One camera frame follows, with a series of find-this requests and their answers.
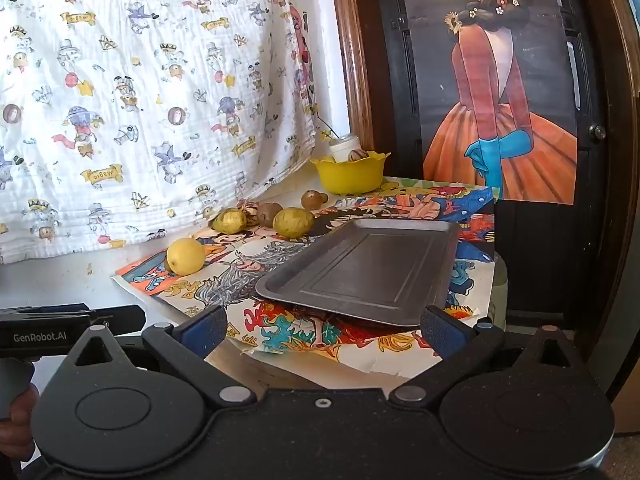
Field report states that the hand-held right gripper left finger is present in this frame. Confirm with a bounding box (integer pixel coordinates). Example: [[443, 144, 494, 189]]
[[62, 304, 258, 408]]

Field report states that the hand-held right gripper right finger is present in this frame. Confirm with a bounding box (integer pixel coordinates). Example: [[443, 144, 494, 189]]
[[389, 304, 588, 407]]

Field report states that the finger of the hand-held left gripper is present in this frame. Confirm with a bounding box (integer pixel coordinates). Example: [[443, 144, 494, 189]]
[[95, 304, 147, 336], [0, 303, 92, 315]]

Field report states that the yellow lemon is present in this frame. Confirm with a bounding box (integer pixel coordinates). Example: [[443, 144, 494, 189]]
[[166, 237, 207, 277]]

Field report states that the grey metal tray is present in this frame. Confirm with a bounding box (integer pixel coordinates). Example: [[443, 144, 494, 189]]
[[255, 218, 462, 330]]

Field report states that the elongated yellow-green pear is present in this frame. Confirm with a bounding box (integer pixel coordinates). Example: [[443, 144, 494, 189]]
[[210, 208, 249, 234]]

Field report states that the brown kiwi with sticker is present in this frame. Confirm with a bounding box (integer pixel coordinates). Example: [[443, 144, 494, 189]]
[[256, 202, 284, 228]]

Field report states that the round green pear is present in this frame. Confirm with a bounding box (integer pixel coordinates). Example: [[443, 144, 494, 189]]
[[272, 207, 316, 239]]

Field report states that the person's left hand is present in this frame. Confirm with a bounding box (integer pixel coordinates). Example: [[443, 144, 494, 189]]
[[0, 384, 40, 461]]

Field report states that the colourful cartoon printed mat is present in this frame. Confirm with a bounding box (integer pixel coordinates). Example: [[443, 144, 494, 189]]
[[115, 177, 501, 376]]

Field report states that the yellow flower-shaped bowl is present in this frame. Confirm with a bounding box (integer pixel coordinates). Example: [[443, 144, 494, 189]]
[[310, 150, 391, 196]]

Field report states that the white cup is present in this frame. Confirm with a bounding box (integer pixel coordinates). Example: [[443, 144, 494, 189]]
[[330, 133, 362, 162]]

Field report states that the black door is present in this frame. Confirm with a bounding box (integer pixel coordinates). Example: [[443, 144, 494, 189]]
[[350, 0, 608, 331]]

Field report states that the dry yellow flower twig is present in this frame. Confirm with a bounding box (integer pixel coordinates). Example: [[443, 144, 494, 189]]
[[312, 105, 337, 142]]

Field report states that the white cartoon printed blanket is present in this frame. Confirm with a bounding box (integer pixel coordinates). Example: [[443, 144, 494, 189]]
[[0, 0, 317, 265]]

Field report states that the wall poster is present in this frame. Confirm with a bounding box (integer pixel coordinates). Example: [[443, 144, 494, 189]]
[[395, 0, 578, 206]]

